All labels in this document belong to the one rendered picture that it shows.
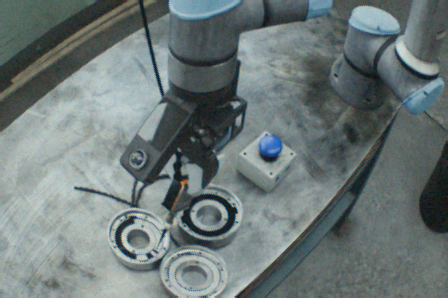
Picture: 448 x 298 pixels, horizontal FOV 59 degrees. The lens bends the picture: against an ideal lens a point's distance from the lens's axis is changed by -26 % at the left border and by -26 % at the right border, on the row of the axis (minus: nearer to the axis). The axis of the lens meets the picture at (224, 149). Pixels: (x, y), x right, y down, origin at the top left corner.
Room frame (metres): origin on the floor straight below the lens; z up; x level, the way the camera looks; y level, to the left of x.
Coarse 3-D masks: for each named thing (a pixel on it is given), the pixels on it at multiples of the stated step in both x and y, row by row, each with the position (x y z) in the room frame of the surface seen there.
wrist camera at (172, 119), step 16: (176, 96) 0.39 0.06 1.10; (160, 112) 0.38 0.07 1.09; (176, 112) 0.37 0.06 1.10; (192, 112) 0.37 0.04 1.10; (144, 128) 0.36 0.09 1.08; (160, 128) 0.36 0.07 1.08; (176, 128) 0.36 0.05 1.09; (192, 128) 0.37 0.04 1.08; (144, 144) 0.34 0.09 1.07; (160, 144) 0.34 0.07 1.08; (176, 144) 0.35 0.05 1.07; (128, 160) 0.33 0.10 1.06; (144, 160) 0.33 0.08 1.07; (160, 160) 0.33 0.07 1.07; (144, 176) 0.31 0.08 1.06
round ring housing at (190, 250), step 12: (180, 252) 0.33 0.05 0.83; (192, 252) 0.33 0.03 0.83; (204, 252) 0.34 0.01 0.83; (168, 264) 0.30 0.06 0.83; (180, 264) 0.31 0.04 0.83; (192, 264) 0.31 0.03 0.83; (204, 264) 0.31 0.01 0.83; (216, 264) 0.32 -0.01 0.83; (168, 276) 0.29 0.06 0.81; (180, 276) 0.28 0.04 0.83; (204, 276) 0.30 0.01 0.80; (228, 276) 0.29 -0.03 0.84; (168, 288) 0.25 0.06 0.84; (192, 288) 0.27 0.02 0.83; (204, 288) 0.27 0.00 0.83
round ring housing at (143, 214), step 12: (120, 216) 0.37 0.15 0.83; (144, 216) 0.39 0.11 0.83; (156, 216) 0.38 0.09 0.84; (108, 228) 0.34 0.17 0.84; (132, 228) 0.36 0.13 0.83; (144, 228) 0.36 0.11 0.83; (108, 240) 0.32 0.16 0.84; (168, 240) 0.34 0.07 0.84; (120, 252) 0.31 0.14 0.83; (132, 252) 0.31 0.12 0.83; (144, 252) 0.32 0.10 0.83; (168, 252) 0.33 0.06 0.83; (132, 264) 0.29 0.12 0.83; (144, 264) 0.29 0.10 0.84; (156, 264) 0.30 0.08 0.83
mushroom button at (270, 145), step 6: (264, 138) 0.54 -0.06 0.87; (270, 138) 0.54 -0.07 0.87; (276, 138) 0.54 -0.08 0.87; (264, 144) 0.52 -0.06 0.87; (270, 144) 0.53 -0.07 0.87; (276, 144) 0.53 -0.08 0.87; (264, 150) 0.51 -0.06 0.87; (270, 150) 0.51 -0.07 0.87; (276, 150) 0.52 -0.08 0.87; (270, 156) 0.51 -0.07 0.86
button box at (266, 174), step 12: (264, 132) 0.57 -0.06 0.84; (252, 144) 0.54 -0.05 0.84; (240, 156) 0.52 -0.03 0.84; (252, 156) 0.52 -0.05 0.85; (264, 156) 0.52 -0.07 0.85; (276, 156) 0.52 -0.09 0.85; (288, 156) 0.53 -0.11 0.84; (240, 168) 0.52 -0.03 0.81; (252, 168) 0.50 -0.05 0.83; (264, 168) 0.50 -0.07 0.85; (276, 168) 0.50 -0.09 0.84; (288, 168) 0.52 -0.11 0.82; (252, 180) 0.50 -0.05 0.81; (264, 180) 0.49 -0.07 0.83; (276, 180) 0.49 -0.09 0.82
